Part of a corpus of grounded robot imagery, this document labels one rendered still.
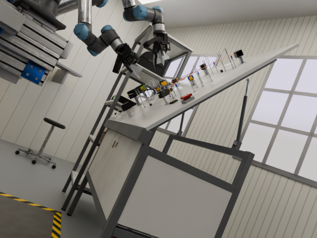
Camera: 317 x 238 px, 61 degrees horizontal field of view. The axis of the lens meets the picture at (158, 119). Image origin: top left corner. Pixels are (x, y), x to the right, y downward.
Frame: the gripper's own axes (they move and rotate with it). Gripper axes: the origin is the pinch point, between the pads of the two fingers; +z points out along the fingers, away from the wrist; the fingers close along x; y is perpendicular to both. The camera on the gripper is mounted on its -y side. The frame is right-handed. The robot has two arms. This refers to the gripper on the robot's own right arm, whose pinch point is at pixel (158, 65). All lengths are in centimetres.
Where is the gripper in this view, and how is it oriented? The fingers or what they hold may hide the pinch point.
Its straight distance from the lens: 164.3
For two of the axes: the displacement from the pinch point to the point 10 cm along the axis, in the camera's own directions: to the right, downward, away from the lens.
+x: -5.2, 0.8, 8.5
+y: 8.5, -0.4, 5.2
